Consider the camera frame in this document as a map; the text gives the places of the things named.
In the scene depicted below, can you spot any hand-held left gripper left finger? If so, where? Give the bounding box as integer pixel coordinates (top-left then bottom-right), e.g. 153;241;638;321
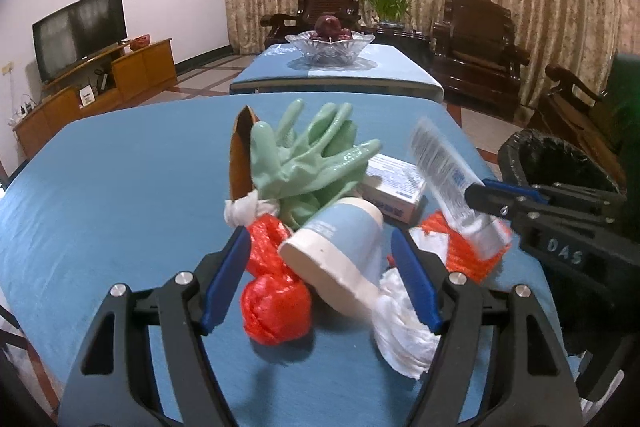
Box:
59;224;252;427

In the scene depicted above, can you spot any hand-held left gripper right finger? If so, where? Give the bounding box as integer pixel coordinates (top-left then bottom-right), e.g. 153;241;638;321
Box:
389;227;586;427

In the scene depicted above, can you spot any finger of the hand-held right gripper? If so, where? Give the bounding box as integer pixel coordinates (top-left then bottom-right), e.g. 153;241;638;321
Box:
464;183;557;229
481;178;626;214

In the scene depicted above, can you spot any black-lined trash bin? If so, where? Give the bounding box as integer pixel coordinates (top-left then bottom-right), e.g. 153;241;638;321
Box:
497;128;630;228

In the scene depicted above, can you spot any red plastic bag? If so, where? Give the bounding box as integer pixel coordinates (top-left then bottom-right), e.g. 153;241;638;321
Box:
241;214;314;347

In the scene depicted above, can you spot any orange mesh bag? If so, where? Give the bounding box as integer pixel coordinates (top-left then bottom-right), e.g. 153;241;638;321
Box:
410;211;512;286

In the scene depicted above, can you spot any white plastic bag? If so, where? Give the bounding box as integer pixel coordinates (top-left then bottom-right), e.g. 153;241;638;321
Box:
372;252;443;380

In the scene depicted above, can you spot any white and blue squeeze tube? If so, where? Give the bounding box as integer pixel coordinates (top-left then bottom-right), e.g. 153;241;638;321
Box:
409;117;512;259

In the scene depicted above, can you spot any white tissue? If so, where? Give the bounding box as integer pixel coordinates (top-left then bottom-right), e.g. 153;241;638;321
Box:
223;191;281;227

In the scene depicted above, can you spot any blue and white paper cup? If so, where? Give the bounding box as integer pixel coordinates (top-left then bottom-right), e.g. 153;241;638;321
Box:
277;199;385;319

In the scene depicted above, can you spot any white medicine box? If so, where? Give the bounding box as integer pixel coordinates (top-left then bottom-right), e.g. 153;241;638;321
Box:
357;153;429;224

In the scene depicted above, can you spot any red and gold paper box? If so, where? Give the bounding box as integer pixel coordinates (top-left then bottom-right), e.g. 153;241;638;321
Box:
229;106;262;202

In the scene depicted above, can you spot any green rubber glove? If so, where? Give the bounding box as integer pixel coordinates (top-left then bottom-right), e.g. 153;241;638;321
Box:
249;121;382;229
272;99;359;158

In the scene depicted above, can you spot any large blue tablecloth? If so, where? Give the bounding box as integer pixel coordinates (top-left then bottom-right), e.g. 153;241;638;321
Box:
0;92;566;427

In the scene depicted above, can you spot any small blue tablecloth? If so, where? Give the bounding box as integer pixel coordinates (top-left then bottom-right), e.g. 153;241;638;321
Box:
230;43;445;104

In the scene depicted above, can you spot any dark wooden side table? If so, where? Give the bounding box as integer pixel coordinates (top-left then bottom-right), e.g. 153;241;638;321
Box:
361;24;434;58

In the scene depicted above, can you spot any green potted plant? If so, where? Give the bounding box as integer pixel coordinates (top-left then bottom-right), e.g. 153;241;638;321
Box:
356;0;419;30

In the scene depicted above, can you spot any glass fruit bowl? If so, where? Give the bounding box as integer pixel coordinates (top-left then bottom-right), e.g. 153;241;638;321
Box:
285;32;376;66

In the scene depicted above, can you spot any wooden television cabinet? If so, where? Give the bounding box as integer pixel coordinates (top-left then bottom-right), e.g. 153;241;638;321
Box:
12;38;177;158

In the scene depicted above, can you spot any large red apple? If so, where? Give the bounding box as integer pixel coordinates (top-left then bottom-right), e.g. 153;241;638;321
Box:
314;14;342;40

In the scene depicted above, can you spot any white power strip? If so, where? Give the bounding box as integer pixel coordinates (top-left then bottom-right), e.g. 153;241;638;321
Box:
9;103;37;124

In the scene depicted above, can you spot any black flat television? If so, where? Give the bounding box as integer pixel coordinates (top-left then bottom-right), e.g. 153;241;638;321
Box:
32;0;127;84

